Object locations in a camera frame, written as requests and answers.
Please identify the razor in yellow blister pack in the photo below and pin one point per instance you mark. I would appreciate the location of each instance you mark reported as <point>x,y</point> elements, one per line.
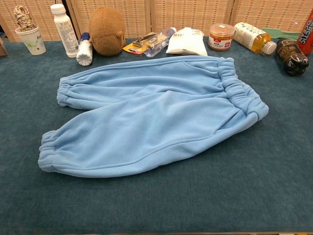
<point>135,47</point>

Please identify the clear plastic toothbrush pack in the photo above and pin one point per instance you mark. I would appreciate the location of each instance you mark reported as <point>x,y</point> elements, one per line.
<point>160,40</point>

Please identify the white soft pouch bag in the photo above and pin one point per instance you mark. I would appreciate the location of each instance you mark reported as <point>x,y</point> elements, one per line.
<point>188,41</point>

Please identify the teal table cloth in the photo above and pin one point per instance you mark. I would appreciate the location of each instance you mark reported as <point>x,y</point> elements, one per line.
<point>156,203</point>

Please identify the white bottle with blue cap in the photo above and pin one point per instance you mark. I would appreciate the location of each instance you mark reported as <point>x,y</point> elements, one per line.
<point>84,54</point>

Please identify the brown plush toy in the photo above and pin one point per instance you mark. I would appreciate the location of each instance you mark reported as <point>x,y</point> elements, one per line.
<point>107,29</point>

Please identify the round jar with red label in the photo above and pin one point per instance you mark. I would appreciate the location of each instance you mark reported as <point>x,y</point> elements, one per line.
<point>220,36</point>

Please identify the bamboo folding screen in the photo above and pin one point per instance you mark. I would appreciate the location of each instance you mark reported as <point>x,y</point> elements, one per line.
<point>183,14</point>

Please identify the tall white plastic bottle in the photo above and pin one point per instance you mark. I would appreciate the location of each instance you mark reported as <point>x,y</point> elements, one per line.
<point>64,31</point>

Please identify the yellow tea bottle white label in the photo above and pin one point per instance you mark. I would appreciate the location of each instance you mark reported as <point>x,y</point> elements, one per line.
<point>254,36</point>

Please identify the white paper cup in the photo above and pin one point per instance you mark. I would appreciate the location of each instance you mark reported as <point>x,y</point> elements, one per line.
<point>34,44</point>

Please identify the black coffee bottle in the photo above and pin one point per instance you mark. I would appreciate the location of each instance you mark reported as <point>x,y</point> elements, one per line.
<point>291,56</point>

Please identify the light green brush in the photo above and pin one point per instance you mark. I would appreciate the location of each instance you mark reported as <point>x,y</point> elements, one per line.
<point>281,33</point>

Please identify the orange drink can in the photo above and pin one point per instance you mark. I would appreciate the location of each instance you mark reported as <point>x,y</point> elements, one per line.
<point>306,36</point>

